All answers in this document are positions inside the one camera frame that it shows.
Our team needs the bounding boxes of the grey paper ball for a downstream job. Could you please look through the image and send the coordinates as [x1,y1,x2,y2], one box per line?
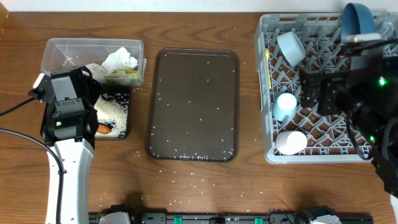
[85,63,108,83]

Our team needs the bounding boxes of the small light blue cup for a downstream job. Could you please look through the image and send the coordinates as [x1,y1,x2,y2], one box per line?
[272,93,297,121]

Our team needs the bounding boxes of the pile of white rice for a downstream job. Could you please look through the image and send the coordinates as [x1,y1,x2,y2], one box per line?
[95,92,130,140]

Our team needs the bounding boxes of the orange carrot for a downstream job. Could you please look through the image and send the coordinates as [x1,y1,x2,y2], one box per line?
[96,124,111,134]

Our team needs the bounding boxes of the light blue rice bowl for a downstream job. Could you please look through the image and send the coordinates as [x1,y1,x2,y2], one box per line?
[277,32,306,67]

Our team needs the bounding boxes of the yellow green snack wrapper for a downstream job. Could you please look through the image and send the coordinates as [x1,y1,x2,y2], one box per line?
[104,68,141,85]

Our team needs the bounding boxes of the white paper napkin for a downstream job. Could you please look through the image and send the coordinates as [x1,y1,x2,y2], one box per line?
[101,47,138,73]

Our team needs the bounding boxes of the pink plastic cup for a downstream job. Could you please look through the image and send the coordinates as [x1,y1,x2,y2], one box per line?
[275,131,307,156]

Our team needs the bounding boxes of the yellow plastic spoon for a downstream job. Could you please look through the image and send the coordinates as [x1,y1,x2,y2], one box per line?
[264,48,272,89]

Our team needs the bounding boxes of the dark blue plate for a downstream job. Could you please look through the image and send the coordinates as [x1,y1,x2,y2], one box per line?
[340,3,376,42]

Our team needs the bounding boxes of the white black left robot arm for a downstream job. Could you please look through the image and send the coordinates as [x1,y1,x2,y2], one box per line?
[29,67,102,223]

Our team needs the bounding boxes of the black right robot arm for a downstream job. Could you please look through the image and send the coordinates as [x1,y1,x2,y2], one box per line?
[298,57,397,196]

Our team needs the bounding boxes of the black waste tray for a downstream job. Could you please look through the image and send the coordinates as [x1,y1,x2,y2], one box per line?
[31,83,131,144]

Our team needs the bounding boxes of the clear plastic waste bin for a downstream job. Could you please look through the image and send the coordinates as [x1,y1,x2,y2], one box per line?
[40,38,146,86]

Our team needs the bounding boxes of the grey dishwasher rack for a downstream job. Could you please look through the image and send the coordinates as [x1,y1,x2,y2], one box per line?
[253,12,398,164]

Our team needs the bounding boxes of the dark brown serving tray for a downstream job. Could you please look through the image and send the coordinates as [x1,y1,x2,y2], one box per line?
[145,48,240,162]

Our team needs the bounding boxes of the black rail at table edge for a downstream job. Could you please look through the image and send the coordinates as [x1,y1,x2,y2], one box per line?
[88,205,374,224]

